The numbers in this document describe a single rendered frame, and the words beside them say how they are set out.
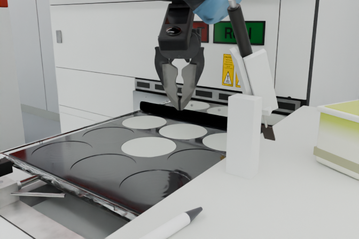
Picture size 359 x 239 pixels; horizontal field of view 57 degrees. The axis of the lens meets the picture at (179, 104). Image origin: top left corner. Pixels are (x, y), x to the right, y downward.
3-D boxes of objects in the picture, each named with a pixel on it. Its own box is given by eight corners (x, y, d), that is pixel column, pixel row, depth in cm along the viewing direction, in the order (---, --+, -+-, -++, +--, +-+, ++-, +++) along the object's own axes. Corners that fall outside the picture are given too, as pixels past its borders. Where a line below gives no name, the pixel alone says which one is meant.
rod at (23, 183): (38, 178, 51) (37, 170, 51) (44, 181, 50) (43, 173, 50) (9, 191, 48) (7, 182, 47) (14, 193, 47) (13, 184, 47)
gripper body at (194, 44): (202, 58, 67) (203, -5, 64) (200, 63, 58) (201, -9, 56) (164, 57, 68) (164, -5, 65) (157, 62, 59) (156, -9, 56)
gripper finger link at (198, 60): (204, 85, 62) (205, 37, 60) (203, 86, 60) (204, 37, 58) (179, 84, 62) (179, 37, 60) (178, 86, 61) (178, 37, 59)
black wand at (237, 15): (235, 2, 28) (241, -7, 28) (221, 2, 29) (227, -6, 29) (273, 144, 41) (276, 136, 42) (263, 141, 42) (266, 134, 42)
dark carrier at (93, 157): (142, 113, 85) (142, 111, 85) (273, 141, 65) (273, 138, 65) (8, 157, 58) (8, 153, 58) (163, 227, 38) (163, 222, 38)
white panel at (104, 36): (65, 110, 116) (54, -10, 107) (302, 169, 70) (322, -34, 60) (57, 112, 114) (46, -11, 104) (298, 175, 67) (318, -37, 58)
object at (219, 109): (137, 122, 93) (136, 89, 91) (295, 160, 68) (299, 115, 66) (133, 124, 92) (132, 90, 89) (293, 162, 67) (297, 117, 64)
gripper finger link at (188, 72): (197, 104, 67) (198, 58, 65) (195, 112, 62) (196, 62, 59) (182, 104, 68) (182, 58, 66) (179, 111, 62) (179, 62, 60)
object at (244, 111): (244, 154, 41) (249, 44, 37) (275, 162, 38) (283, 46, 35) (219, 172, 36) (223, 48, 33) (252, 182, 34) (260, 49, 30)
